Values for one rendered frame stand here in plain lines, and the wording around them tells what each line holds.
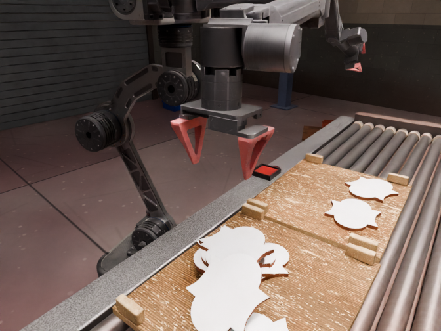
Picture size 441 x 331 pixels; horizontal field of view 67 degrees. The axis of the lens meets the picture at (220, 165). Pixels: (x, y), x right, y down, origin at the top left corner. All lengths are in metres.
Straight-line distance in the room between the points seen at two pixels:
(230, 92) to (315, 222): 0.51
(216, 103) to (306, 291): 0.40
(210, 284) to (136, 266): 0.22
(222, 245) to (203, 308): 0.13
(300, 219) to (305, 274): 0.20
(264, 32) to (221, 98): 0.10
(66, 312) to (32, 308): 1.43
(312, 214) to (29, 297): 1.71
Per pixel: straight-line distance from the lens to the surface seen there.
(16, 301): 2.23
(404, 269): 0.84
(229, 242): 0.69
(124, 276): 0.76
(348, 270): 0.76
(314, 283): 0.71
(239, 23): 0.45
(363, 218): 0.92
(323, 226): 0.87
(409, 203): 1.09
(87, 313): 0.71
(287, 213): 0.90
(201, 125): 0.54
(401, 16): 6.03
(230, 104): 0.46
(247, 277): 0.60
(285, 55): 0.42
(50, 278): 2.29
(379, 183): 1.11
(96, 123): 1.66
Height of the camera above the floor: 1.41
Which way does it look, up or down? 24 degrees down
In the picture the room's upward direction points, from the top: straight up
